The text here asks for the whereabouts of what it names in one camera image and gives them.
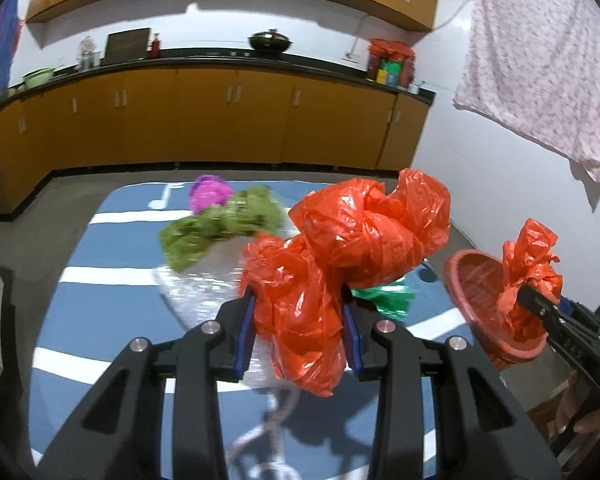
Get white wall cable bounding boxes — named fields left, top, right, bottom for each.
left=342, top=12, right=378, bottom=64

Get wooden base cabinets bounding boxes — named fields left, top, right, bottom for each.
left=0, top=66, right=431, bottom=217

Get green enamel bowl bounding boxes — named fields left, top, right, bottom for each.
left=22, top=68, right=57, bottom=90

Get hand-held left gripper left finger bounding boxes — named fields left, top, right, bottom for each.
left=30, top=287, right=258, bottom=480

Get brown cardboard box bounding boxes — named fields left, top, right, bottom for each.
left=524, top=394, right=562, bottom=442

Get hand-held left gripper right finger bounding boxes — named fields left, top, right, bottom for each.
left=342, top=300, right=563, bottom=480

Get person's right hand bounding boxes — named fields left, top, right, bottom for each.
left=554, top=370, right=600, bottom=436

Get red plastic basin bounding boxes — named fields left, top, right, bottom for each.
left=442, top=250, right=551, bottom=367

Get blue mat with white stripes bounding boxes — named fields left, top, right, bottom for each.
left=27, top=180, right=505, bottom=480

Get clear plastic bag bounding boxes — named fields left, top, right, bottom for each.
left=152, top=239, right=301, bottom=392

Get floral pink hanging cloth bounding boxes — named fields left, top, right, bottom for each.
left=452, top=0, right=600, bottom=184

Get olive green plastic bag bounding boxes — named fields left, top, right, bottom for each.
left=159, top=186, right=287, bottom=272

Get dark rectangular board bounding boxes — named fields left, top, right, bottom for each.
left=102, top=29, right=151, bottom=64

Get pink plastic bag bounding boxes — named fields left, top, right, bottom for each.
left=189, top=175, right=234, bottom=216

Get large orange plastic bag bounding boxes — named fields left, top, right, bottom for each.
left=239, top=168, right=452, bottom=399

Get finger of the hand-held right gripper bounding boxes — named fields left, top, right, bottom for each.
left=517, top=284, right=563, bottom=333

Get glass jar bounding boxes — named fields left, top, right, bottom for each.
left=77, top=36, right=101, bottom=70

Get black kitchen countertop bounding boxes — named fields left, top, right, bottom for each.
left=0, top=49, right=437, bottom=112

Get bright green plastic bag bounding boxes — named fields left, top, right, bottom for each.
left=352, top=284, right=417, bottom=322

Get small orange plastic bag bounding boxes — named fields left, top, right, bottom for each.
left=495, top=218, right=564, bottom=343

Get black wok with lid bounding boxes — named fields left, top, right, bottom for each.
left=248, top=28, right=294, bottom=54

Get orange bag with boxes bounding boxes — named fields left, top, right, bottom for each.
left=367, top=38, right=415, bottom=89

